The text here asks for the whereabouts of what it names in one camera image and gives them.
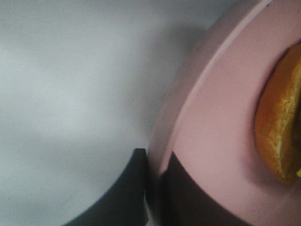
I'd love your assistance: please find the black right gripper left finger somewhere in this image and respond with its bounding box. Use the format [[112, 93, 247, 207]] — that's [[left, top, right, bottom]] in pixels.
[[66, 148, 148, 226]]

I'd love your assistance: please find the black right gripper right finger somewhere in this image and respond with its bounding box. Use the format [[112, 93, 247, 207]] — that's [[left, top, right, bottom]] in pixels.
[[161, 153, 248, 226]]

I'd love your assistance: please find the pink round plate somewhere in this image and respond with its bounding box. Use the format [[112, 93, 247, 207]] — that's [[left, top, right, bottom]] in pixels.
[[147, 0, 301, 226]]

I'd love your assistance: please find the burger with sesame-free bun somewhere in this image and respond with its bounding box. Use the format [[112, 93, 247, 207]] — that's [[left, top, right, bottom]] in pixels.
[[254, 45, 301, 184]]

